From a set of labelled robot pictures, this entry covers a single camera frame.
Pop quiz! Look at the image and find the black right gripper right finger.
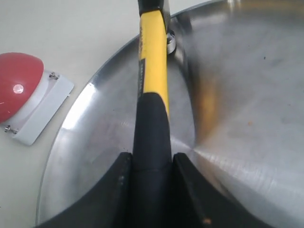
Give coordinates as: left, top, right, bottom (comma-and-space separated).
173, 153, 269, 228

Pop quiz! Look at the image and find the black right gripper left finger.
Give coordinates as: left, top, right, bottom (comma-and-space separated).
38, 152, 132, 228

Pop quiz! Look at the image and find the yellow black claw hammer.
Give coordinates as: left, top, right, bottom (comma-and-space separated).
128, 0, 172, 228

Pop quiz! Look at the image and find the red dome button white base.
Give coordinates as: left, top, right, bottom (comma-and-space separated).
0, 52, 74, 145

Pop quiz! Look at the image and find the round steel plate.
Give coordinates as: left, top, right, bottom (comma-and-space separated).
36, 0, 304, 228

